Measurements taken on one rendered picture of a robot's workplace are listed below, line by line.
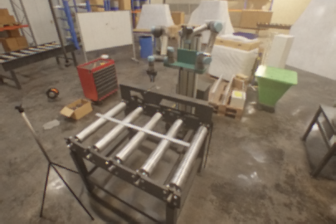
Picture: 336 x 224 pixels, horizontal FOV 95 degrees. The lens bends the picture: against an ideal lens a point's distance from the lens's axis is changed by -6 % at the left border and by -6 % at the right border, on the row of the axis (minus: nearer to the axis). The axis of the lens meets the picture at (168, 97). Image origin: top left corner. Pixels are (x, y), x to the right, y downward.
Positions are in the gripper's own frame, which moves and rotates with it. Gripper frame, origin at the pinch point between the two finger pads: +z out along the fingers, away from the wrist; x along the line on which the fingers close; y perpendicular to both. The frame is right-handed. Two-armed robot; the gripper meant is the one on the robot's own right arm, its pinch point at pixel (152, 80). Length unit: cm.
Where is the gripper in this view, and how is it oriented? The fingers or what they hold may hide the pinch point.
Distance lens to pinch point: 215.5
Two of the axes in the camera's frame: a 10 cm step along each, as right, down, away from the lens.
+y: 4.5, -4.5, 7.7
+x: -8.9, -2.3, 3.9
